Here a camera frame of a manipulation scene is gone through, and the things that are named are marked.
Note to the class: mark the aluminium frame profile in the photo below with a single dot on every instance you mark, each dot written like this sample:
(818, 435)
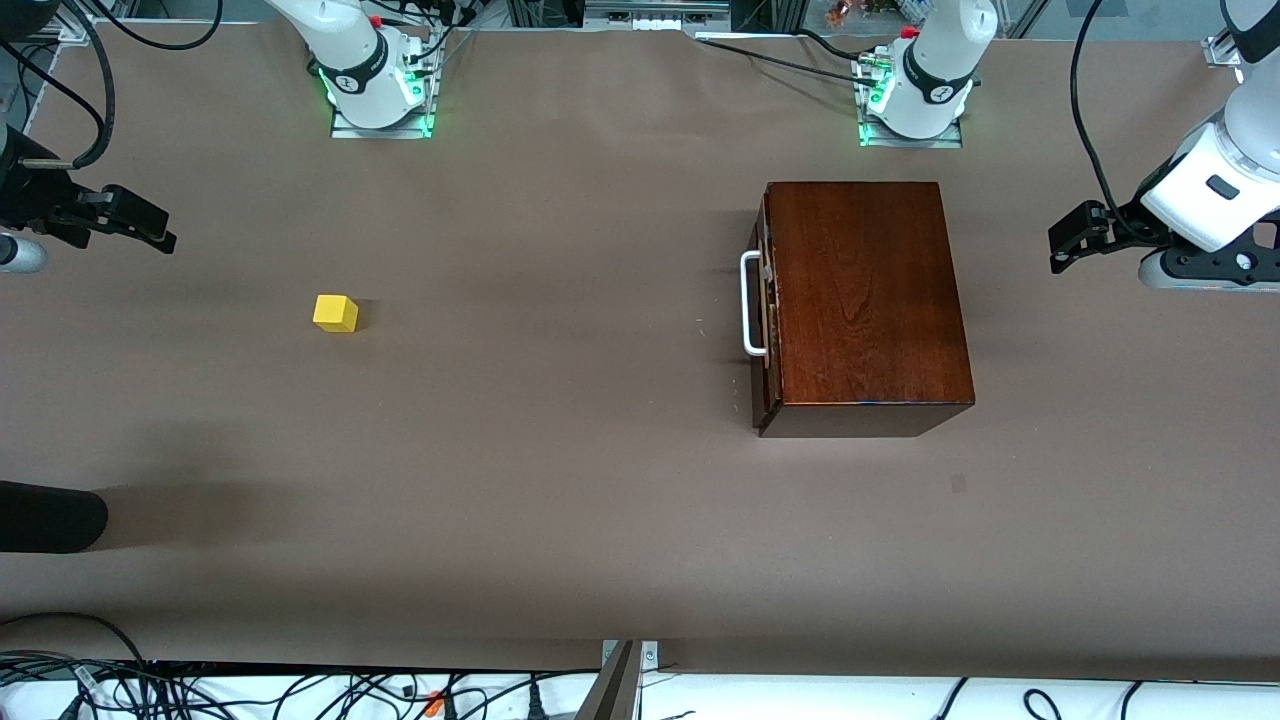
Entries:
(1222, 52)
(75, 30)

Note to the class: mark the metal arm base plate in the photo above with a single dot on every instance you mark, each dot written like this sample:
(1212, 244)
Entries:
(345, 131)
(950, 140)

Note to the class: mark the dark brown wooden cabinet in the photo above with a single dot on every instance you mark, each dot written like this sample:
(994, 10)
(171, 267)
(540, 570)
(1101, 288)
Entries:
(860, 300)

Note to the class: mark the yellow cube block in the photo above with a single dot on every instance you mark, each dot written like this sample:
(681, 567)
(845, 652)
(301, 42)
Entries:
(335, 313)

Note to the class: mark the grey metal post bracket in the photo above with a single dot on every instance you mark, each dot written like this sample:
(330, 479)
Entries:
(615, 690)

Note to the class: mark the black ribbed cylinder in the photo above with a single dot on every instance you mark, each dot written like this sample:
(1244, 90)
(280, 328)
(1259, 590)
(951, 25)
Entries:
(50, 517)

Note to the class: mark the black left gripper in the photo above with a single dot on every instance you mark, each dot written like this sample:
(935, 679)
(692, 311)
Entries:
(1122, 226)

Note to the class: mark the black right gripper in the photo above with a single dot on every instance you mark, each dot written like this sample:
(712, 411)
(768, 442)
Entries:
(30, 198)

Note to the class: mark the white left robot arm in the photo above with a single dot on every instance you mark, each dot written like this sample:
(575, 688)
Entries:
(940, 60)

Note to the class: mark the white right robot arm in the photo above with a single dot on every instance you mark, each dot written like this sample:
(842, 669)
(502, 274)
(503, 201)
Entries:
(350, 50)

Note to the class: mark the grey power strip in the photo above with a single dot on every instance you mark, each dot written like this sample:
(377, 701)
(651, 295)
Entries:
(650, 18)

